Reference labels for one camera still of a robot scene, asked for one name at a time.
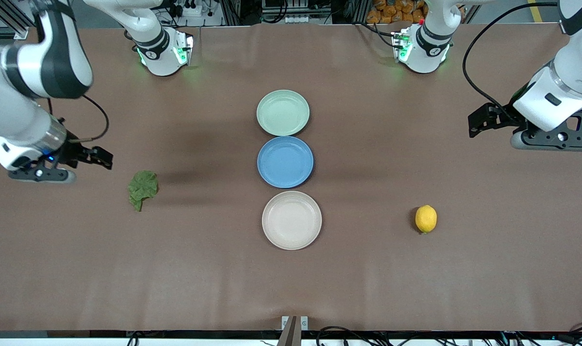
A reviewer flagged green lettuce leaf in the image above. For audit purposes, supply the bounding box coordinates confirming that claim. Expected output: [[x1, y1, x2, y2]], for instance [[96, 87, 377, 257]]
[[127, 170, 159, 212]]

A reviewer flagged yellow lemon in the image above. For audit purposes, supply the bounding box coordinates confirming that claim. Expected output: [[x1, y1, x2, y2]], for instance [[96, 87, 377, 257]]
[[414, 204, 438, 235]]

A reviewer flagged grey right arm base box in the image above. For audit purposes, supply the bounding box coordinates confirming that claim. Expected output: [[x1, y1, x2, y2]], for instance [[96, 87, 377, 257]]
[[174, 33, 194, 66]]

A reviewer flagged brown table cover sheet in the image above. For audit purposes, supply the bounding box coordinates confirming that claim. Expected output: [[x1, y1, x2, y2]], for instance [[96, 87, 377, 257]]
[[0, 22, 582, 332]]

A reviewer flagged bag of oranges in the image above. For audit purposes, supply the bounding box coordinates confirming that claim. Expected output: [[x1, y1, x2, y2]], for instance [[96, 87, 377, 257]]
[[366, 0, 428, 25]]

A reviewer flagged white power strip with plugs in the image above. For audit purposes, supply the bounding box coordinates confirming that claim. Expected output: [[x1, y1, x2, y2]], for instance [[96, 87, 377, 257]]
[[173, 0, 205, 17]]

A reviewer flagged blue plate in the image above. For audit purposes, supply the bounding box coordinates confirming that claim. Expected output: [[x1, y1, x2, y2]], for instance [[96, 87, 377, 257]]
[[257, 135, 315, 188]]

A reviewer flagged pale green plate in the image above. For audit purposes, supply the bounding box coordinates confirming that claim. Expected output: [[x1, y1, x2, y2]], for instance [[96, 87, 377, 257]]
[[256, 89, 310, 136]]

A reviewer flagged beige plate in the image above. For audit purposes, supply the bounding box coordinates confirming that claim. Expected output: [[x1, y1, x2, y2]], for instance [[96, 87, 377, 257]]
[[261, 190, 322, 251]]

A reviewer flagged black equipment rack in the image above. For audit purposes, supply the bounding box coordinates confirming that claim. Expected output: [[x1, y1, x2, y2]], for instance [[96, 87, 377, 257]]
[[262, 0, 332, 25]]

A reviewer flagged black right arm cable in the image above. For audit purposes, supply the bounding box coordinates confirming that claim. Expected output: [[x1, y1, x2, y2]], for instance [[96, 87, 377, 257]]
[[47, 94, 110, 144]]

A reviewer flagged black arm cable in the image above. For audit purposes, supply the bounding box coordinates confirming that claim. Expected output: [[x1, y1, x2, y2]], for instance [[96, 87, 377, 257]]
[[47, 94, 110, 144], [462, 1, 559, 113]]

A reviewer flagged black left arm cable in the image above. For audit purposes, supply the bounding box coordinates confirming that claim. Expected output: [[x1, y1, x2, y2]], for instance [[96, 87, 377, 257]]
[[462, 1, 559, 113]]

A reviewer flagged aluminium frame profile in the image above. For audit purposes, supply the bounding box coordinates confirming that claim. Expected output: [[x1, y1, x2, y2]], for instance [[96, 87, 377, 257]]
[[0, 0, 37, 41]]

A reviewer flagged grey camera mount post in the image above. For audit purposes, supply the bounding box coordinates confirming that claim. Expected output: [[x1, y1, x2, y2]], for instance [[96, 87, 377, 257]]
[[277, 316, 309, 346]]

